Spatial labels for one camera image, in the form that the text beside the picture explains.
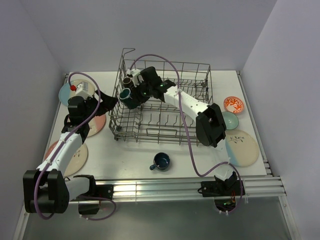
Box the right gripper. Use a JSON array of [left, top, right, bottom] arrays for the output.
[[129, 79, 153, 106]]

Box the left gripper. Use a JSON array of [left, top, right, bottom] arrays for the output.
[[82, 89, 118, 123]]

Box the dark green mug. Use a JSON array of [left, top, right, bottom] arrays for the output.
[[119, 88, 133, 107]]

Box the dark blue mug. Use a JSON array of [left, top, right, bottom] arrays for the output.
[[149, 152, 171, 172]]

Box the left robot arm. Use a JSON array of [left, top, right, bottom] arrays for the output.
[[22, 90, 118, 220]]

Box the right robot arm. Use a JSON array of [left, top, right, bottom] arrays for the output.
[[123, 66, 242, 196]]

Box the pink and cream plate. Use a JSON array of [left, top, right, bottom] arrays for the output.
[[87, 114, 107, 137]]

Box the blue and cream plate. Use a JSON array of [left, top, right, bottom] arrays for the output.
[[58, 79, 96, 107]]

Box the pink cream plate near edge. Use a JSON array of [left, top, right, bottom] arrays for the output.
[[45, 141, 89, 177]]

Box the orange patterned bowl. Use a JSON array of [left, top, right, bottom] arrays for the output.
[[223, 96, 245, 114]]

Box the light green bowl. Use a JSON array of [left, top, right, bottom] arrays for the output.
[[222, 111, 240, 130]]

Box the blue cream plate right side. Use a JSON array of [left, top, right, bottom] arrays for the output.
[[225, 129, 259, 167]]

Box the grey wire dish rack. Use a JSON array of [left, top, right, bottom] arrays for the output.
[[108, 48, 213, 146]]

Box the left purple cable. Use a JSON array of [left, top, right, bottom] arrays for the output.
[[33, 71, 117, 221]]

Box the purple cable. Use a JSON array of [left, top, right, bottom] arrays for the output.
[[129, 53, 244, 213], [33, 71, 117, 221]]

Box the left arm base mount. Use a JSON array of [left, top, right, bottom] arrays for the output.
[[77, 184, 114, 216]]

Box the aluminium rail frame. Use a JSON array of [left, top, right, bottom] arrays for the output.
[[12, 71, 296, 240]]

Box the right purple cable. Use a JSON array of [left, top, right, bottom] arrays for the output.
[[129, 53, 244, 213]]

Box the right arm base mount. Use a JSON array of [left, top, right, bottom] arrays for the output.
[[197, 180, 246, 216]]

